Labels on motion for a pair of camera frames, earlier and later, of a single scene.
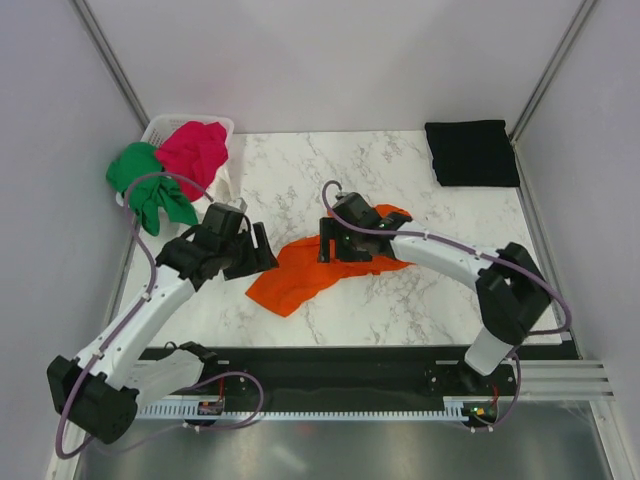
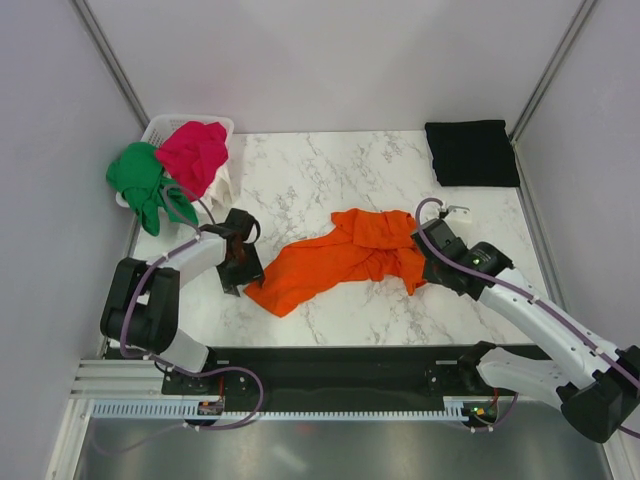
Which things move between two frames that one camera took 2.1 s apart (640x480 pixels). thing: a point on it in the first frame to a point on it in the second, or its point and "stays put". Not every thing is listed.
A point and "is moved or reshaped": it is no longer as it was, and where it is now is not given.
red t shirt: (194, 150) stays put
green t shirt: (146, 196) stays put
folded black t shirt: (473, 153) stays put
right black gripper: (330, 229) to (429, 274)
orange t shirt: (296, 276) is moved or reshaped
